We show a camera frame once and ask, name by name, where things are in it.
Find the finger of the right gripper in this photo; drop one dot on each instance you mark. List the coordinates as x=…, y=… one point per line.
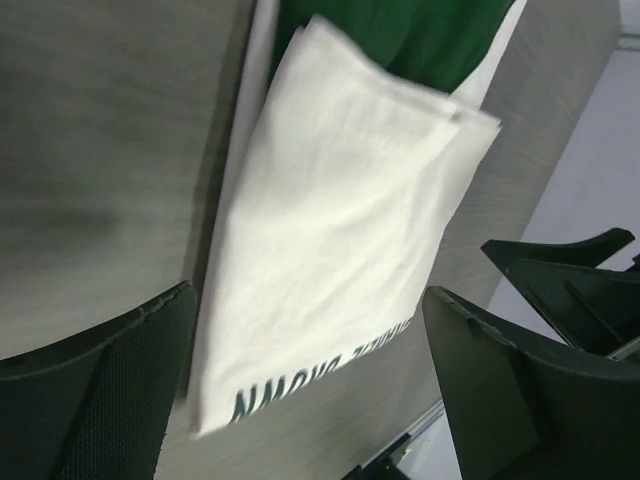
x=593, y=309

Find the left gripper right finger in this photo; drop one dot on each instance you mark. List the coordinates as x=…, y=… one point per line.
x=523, y=406

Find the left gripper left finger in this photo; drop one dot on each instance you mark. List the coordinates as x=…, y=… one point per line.
x=96, y=405

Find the white and green t shirt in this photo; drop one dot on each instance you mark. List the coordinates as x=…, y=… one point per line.
x=334, y=219

